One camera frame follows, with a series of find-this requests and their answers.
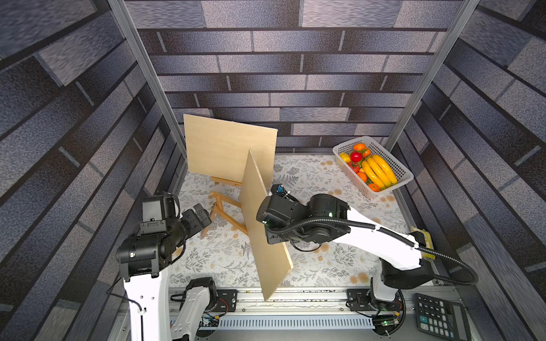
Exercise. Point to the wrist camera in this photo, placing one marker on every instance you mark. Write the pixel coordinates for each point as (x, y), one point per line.
(158, 208)
(279, 190)

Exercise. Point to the red apple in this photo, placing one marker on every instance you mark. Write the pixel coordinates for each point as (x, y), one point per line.
(356, 157)

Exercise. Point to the black calculator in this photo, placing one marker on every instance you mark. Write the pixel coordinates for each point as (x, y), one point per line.
(441, 318)

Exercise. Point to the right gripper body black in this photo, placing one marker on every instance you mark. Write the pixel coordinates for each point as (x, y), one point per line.
(264, 214)

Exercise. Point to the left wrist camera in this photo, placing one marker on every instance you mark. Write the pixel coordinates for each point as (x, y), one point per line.
(158, 208)

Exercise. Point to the aluminium frame post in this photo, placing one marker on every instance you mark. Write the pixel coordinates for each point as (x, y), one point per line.
(122, 16)
(461, 19)

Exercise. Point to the orange fruit top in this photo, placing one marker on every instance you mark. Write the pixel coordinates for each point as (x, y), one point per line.
(362, 149)

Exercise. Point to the yellow lemon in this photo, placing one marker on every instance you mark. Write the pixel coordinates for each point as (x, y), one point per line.
(345, 157)

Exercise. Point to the yellow snack packet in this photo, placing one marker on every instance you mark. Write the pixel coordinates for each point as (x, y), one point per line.
(425, 240)

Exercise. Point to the white plastic basket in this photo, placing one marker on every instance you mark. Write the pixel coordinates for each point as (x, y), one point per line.
(403, 174)

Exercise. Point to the orange fruit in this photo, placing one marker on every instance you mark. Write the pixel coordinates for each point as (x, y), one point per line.
(362, 149)
(374, 187)

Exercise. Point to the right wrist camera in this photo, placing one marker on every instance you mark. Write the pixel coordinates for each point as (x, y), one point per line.
(279, 190)

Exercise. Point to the orange fruit bottom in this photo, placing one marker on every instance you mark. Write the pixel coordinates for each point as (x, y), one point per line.
(374, 187)

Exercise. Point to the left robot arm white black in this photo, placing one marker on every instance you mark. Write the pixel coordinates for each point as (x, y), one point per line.
(145, 260)

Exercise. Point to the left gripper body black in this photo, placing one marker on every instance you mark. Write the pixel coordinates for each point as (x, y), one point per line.
(192, 222)

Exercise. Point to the left aluminium frame post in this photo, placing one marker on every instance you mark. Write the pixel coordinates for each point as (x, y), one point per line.
(122, 16)

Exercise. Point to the yellow banana bunch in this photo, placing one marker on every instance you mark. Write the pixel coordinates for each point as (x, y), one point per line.
(379, 171)

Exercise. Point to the red strawberry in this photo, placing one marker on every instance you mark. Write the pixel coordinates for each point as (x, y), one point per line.
(354, 167)

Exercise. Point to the plywood board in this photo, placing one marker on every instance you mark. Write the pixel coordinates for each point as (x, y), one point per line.
(273, 261)
(219, 148)

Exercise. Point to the floral table mat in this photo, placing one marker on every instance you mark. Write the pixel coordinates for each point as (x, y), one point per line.
(272, 220)

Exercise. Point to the right aluminium frame post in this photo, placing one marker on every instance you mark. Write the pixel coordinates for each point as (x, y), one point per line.
(461, 19)

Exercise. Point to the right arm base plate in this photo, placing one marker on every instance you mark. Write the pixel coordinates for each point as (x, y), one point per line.
(361, 299)

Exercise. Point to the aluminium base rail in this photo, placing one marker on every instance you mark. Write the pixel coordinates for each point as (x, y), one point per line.
(313, 309)

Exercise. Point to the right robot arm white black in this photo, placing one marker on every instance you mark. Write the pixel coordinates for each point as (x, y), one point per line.
(326, 218)

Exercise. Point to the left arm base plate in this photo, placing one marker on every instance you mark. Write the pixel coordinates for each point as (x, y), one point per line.
(226, 302)

